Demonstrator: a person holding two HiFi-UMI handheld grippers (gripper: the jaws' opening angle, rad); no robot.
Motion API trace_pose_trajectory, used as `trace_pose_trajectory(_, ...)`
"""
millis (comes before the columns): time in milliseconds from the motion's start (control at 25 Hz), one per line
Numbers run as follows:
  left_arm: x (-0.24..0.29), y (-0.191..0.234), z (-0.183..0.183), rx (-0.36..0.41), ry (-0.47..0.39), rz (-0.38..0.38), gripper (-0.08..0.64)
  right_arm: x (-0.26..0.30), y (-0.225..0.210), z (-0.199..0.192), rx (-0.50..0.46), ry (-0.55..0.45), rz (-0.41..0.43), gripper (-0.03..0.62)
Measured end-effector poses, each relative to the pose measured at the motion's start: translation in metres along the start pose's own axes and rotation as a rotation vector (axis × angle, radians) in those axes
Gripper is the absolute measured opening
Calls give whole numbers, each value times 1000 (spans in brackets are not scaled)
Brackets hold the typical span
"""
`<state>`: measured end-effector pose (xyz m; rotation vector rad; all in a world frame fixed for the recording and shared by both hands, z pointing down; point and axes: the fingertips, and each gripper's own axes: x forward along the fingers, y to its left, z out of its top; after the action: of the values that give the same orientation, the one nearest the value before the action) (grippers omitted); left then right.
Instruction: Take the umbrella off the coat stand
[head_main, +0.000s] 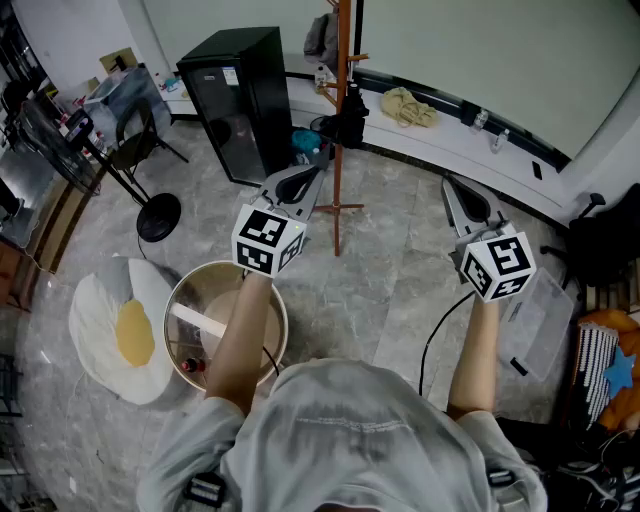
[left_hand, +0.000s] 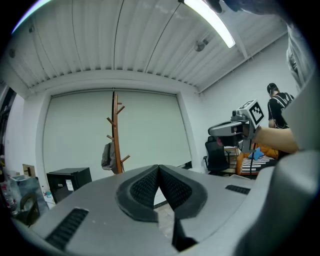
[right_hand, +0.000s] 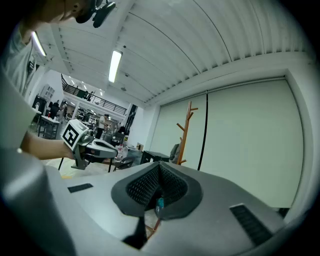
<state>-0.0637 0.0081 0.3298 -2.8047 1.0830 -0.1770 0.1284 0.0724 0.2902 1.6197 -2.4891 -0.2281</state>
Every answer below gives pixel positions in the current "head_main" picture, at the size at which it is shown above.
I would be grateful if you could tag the black office chair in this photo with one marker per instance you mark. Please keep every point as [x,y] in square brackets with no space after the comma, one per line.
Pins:
[607,240]

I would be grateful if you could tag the person's grey shirt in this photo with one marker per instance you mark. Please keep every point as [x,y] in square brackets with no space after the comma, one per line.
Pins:
[340,440]

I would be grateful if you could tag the clear plastic storage box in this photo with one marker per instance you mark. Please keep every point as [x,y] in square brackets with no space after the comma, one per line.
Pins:
[542,325]

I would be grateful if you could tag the grey garment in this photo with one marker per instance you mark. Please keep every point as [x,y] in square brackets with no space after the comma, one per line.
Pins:
[321,40]

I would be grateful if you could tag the person's left forearm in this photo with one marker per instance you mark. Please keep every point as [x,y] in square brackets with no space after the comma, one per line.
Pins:
[240,345]

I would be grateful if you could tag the teal bag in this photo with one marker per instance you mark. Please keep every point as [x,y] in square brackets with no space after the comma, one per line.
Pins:
[305,141]

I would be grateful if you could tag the black folding chair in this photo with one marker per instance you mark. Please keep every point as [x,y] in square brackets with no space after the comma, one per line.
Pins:
[134,142]

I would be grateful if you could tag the black pedestal fan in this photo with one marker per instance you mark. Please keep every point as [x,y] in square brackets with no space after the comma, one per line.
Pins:
[159,217]

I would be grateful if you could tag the wooden desk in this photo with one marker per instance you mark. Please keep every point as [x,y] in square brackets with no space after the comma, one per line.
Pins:
[30,200]

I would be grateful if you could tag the fried egg shaped cushion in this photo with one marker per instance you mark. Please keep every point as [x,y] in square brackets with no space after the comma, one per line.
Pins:
[100,320]

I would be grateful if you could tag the black phone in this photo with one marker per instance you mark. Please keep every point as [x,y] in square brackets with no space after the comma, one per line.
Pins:
[537,170]

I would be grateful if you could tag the person's right forearm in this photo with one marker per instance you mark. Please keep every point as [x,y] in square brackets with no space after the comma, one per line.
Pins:
[477,360]

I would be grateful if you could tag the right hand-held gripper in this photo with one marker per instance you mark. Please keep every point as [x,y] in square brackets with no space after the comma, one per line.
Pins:
[500,265]

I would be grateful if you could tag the black mini fridge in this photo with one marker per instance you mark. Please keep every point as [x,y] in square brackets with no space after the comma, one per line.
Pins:
[240,100]

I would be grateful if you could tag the grey marbled cabinet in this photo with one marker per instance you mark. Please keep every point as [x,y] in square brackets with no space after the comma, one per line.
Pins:
[130,92]

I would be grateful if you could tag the wooden slatted bench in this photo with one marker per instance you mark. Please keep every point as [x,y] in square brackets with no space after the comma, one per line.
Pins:
[617,290]

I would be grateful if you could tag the red-capped dark bottle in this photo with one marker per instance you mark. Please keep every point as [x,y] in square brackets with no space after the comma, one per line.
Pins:
[192,365]

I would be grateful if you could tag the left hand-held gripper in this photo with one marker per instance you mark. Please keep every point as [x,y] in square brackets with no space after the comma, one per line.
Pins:
[260,240]

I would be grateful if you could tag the beige cloth bag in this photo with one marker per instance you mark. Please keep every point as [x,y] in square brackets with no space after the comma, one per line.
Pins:
[407,107]

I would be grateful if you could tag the clear water bottle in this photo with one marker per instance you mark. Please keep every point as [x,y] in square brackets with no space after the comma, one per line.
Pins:
[479,121]
[499,141]

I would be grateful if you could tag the orange cushion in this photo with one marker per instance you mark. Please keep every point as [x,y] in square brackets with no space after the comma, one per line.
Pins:
[607,320]

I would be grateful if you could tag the wooden coat stand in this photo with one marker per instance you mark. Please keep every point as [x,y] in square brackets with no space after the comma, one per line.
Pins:
[339,170]

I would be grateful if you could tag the cardboard box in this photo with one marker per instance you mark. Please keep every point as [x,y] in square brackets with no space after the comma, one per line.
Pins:
[117,60]

